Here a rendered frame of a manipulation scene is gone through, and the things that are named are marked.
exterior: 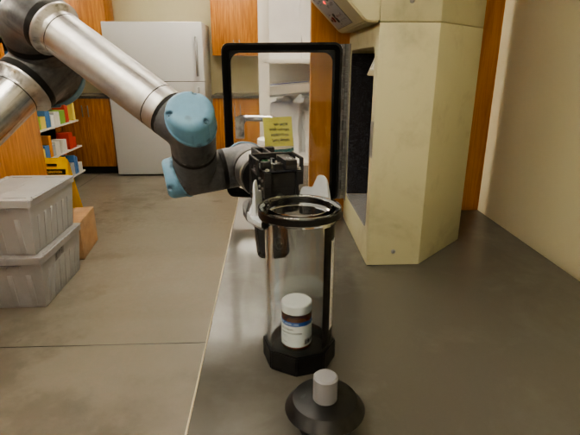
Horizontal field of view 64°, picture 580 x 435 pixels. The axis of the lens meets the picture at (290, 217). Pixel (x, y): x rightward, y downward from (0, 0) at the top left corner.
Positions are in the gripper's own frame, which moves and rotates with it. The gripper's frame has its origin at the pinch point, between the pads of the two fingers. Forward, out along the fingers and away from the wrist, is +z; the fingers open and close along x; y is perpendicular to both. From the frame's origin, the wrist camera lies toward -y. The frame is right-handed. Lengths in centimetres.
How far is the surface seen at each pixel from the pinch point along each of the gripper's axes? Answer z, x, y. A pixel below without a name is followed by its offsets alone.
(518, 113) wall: -42, 73, 8
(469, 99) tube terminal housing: -31, 49, 13
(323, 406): 15.1, -2.1, -16.2
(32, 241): -214, -82, -73
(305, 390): 11.9, -3.1, -16.2
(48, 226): -232, -77, -71
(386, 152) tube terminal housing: -24.6, 26.0, 3.9
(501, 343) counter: 6.5, 30.1, -19.8
